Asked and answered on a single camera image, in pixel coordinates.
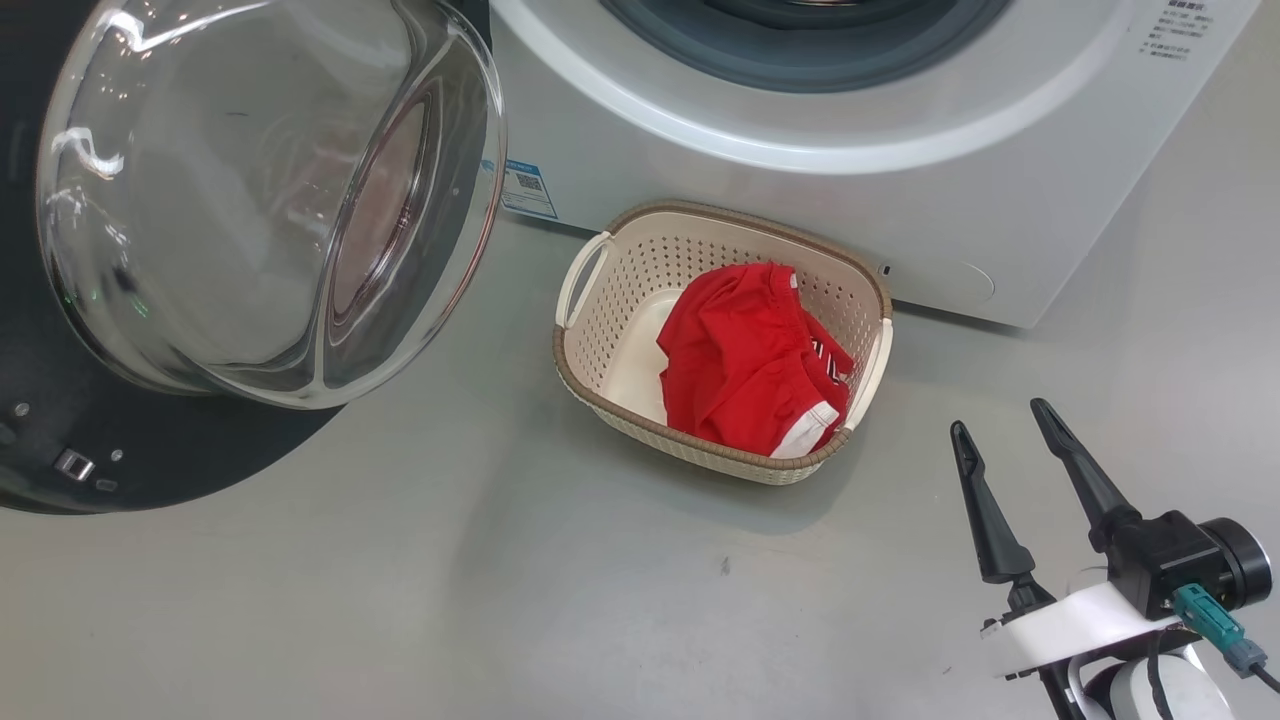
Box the white front-load washing machine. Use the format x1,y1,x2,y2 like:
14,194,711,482
490,0,1263,330

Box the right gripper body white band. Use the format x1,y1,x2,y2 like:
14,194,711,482
980,517,1274,682

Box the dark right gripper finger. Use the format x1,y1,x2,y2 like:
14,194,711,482
1030,398,1143,551
950,421,1037,585

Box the red garment white striped trim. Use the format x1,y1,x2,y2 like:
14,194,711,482
657,262,856,459

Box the cream perforated laundry basket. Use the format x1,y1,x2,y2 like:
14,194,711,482
553,200,894,487

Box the right arm teal plug cable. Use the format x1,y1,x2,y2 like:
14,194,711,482
1172,585,1280,693

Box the dark washer door glass bowl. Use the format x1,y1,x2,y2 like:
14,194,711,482
0,0,508,516

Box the blue energy label sticker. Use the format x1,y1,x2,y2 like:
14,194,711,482
497,158,559,222

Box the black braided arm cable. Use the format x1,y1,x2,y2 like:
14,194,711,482
1146,630,1178,720

